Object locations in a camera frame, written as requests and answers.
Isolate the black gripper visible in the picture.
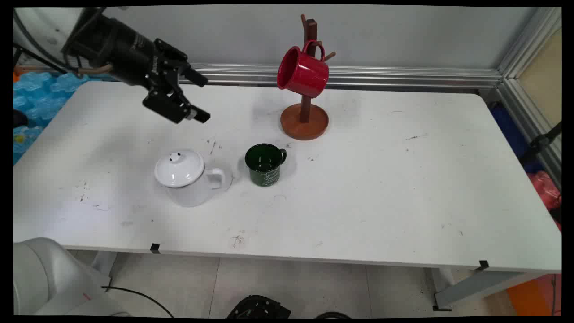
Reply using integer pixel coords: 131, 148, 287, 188
63, 10, 211, 125

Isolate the red enamel mug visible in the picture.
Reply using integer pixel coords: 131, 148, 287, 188
276, 39, 330, 99

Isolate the white enamel pot lid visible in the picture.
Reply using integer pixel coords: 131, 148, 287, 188
154, 149, 206, 188

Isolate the white enamel pot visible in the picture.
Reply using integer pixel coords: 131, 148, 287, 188
155, 150, 226, 208

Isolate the dark green enamel mug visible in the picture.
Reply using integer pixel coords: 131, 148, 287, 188
244, 143, 287, 187

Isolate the brown wooden mug tree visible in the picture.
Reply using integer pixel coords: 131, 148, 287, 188
280, 14, 337, 141

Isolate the blue bubble wrap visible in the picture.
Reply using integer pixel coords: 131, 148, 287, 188
13, 71, 90, 165

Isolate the short grey table leg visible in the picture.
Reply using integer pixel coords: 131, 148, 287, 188
92, 250, 118, 288

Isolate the black device on floor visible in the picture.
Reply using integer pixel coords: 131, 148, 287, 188
226, 295, 292, 319

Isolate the blue plastic object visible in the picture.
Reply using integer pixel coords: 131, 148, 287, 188
489, 102, 545, 175

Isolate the long grey table leg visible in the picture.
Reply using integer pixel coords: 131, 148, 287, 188
424, 267, 545, 311

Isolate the red plastic bag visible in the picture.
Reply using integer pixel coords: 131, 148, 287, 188
528, 170, 562, 231

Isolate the orange floor object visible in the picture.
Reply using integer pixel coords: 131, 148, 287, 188
507, 273, 562, 317

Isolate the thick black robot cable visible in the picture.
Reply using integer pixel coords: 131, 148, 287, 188
13, 9, 69, 75

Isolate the black floor cable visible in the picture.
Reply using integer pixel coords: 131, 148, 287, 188
101, 285, 174, 318

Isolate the horizontal aluminium frame rail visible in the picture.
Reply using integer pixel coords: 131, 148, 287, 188
18, 63, 503, 89

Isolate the angled aluminium frame profile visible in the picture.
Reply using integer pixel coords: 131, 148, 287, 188
496, 7, 562, 189

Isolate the black frame bracket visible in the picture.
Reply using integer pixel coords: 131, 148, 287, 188
520, 122, 562, 166

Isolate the beige wall panel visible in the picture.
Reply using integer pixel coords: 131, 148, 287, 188
518, 27, 562, 128

